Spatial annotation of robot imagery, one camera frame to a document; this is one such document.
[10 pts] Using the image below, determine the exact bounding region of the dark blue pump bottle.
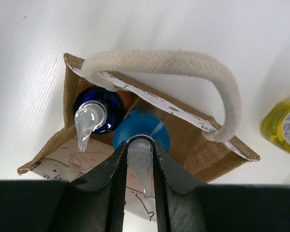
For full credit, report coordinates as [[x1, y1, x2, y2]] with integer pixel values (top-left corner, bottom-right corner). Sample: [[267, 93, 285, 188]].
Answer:
[[74, 86, 126, 152]]

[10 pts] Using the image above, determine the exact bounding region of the yellow bottle red cap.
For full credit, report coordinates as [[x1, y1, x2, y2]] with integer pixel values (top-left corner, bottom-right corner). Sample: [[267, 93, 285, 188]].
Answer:
[[261, 100, 290, 153]]

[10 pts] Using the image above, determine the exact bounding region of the light blue pump bottle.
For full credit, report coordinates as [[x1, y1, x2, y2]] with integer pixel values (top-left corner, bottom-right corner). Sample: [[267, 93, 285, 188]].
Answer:
[[113, 109, 171, 198]]

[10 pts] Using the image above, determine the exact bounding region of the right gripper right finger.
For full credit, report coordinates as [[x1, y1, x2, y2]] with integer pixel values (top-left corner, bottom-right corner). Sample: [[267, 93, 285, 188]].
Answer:
[[153, 142, 290, 232]]

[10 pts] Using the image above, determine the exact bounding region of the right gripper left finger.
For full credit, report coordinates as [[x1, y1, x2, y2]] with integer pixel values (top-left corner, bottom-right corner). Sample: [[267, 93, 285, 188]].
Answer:
[[0, 142, 128, 232]]

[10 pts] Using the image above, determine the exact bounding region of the burlap canvas tote bag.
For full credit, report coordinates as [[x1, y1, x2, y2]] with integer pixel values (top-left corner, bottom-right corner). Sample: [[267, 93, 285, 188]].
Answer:
[[17, 50, 260, 181]]

